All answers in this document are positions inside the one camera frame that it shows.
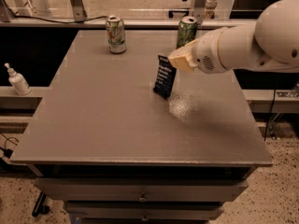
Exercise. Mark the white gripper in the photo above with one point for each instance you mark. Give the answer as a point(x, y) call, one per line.
point(205, 54)

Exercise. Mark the blue rxbar blueberry wrapper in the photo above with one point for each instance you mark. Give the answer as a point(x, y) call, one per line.
point(165, 77)

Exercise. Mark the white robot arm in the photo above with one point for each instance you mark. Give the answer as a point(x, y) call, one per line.
point(270, 44)

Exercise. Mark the green soda can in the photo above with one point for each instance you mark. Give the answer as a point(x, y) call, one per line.
point(187, 29)

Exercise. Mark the white 7up soda can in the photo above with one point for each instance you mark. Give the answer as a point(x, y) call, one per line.
point(115, 34)

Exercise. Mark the white pump bottle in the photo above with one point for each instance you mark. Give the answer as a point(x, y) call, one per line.
point(17, 81)

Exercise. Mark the grey upper drawer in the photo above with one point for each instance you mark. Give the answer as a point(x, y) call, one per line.
point(141, 190)

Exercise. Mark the grey drawer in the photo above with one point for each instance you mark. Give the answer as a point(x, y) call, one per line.
point(141, 190)
point(144, 211)

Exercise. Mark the grey lower drawer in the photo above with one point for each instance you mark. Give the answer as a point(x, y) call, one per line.
point(144, 211)

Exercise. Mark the black caster wheel leg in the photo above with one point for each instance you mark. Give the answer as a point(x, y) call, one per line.
point(40, 208)

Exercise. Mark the metal frame leg right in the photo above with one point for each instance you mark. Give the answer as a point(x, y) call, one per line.
point(197, 9)

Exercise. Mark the metal frame leg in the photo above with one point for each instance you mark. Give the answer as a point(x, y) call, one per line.
point(197, 9)
point(79, 11)

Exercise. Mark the metal frame leg left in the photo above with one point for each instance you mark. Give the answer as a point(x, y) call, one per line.
point(79, 11)

